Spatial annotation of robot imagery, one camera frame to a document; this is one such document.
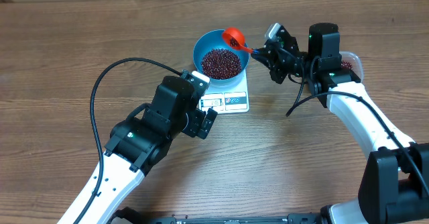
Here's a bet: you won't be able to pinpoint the red adzuki beans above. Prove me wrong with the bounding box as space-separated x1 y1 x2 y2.
341 60 353 70

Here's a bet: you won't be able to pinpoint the red beans in bowl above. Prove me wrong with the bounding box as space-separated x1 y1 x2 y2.
201 49 243 80

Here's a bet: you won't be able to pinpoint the clear plastic food container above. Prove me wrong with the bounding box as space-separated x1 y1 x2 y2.
340 51 365 81

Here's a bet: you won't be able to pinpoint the orange measuring scoop blue handle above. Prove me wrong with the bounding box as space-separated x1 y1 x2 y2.
221 27 254 54

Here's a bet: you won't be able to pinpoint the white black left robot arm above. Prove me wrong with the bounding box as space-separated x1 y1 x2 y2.
60 71 217 223

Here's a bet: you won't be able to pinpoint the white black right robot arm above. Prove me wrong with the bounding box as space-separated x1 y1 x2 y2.
251 23 428 223

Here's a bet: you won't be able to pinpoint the red beans in scoop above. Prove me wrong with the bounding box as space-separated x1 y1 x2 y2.
229 38 239 48

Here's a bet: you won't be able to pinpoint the white digital kitchen scale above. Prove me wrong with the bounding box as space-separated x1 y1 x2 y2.
198 70 250 114

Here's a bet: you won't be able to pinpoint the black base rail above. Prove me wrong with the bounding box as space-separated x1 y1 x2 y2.
107 207 328 224

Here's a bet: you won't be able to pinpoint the blue plastic bowl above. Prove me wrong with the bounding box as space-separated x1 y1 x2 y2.
193 30 249 76

